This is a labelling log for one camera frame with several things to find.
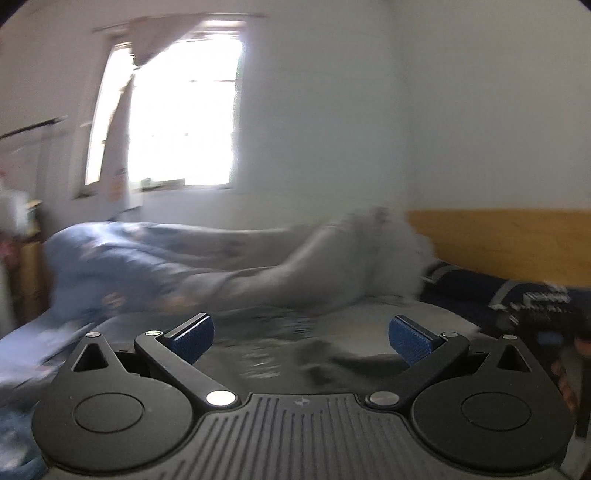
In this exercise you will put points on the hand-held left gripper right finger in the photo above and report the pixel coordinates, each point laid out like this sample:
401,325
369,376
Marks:
408,341

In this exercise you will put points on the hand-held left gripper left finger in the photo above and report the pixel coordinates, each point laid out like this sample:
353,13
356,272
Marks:
191,341

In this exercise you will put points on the grey t-shirt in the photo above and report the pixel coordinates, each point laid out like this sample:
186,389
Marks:
300,355

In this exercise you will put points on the person's right hand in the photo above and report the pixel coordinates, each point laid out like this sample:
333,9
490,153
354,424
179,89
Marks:
567,374

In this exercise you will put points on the navy blue cloth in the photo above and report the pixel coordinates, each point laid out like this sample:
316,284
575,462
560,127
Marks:
466,286

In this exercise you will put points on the wooden headboard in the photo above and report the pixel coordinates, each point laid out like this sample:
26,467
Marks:
508,240

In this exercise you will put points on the printed light blue duvet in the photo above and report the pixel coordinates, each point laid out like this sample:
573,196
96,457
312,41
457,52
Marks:
138,267

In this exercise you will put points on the light blue bed sheet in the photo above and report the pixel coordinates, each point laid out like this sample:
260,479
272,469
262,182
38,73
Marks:
27,341

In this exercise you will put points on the wooden nightstand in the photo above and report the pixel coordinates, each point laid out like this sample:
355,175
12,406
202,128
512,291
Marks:
32,277

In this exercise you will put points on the white plastic bag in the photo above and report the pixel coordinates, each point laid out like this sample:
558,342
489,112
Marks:
14,207

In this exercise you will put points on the window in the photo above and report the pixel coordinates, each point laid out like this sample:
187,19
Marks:
184,115

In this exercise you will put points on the white curtain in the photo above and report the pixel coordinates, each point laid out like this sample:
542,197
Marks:
152,41

